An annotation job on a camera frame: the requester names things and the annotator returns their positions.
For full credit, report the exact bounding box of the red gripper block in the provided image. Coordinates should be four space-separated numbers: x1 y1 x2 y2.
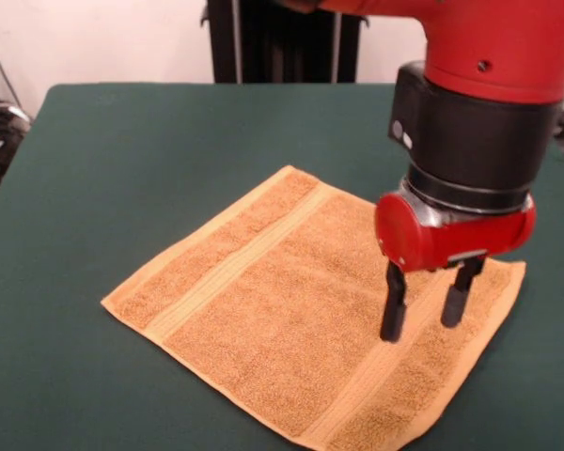
374 190 538 343

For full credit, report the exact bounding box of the tan terry towel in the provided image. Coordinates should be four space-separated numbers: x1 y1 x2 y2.
100 163 527 451

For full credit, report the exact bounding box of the dark green table cloth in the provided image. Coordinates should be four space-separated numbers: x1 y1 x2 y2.
0 82 564 451

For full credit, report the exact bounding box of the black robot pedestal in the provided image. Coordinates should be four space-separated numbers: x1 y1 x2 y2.
199 0 370 85

